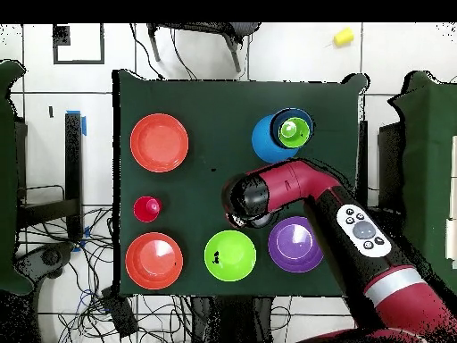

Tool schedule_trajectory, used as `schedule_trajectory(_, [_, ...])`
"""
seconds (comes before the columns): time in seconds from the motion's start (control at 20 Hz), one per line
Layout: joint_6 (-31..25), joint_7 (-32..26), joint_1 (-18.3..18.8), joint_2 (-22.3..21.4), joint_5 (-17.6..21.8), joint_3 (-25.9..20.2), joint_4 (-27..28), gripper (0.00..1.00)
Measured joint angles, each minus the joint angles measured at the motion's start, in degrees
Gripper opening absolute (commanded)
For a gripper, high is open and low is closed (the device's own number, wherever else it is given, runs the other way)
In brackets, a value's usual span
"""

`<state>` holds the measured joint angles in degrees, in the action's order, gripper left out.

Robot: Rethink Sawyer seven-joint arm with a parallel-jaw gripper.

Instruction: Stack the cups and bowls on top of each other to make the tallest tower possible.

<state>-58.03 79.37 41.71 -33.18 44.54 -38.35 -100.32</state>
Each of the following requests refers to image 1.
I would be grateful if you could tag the orange plastic bowl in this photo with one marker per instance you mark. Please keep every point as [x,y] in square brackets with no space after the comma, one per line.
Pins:
[159,143]
[153,261]

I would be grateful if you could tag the grey metal-legged chair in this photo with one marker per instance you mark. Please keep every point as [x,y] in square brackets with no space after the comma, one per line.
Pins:
[242,28]

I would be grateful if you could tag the purple plastic bowl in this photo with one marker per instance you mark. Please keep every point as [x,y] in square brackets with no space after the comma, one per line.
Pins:
[292,244]

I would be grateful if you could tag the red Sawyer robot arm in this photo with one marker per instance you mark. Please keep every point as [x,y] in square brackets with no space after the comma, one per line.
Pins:
[357,232]

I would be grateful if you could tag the black metal stand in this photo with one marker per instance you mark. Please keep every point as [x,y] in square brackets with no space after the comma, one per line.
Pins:
[73,160]
[391,160]

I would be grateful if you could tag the white panel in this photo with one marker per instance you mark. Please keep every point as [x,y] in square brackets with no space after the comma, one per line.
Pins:
[451,214]

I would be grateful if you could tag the dark green tablecloth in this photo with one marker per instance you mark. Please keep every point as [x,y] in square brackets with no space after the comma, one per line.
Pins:
[214,200]

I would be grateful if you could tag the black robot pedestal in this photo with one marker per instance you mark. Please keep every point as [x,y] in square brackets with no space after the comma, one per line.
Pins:
[232,321]

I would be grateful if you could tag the yellow smooth plastic cup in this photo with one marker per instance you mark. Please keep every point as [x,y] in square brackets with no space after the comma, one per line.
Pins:
[343,36]

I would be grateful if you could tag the light green plastic bowl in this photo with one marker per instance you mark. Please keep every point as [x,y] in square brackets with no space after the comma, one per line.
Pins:
[235,255]

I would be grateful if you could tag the red plastic cup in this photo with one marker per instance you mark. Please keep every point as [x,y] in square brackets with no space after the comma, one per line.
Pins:
[147,209]

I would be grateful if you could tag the black power strip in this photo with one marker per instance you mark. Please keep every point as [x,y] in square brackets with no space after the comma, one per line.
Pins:
[119,314]

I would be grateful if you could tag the black chair base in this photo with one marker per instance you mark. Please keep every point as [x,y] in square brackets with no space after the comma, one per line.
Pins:
[50,257]

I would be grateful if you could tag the blue tape strip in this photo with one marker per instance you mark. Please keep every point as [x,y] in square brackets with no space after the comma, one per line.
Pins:
[84,127]

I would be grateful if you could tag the black square frame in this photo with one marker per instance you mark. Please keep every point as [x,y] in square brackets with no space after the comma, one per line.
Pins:
[61,35]

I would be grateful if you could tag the green stepped plastic cup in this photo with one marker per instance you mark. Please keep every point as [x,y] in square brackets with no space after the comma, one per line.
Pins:
[293,132]

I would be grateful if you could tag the light blue plastic bowl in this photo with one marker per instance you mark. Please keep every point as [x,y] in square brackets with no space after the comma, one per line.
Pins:
[262,143]

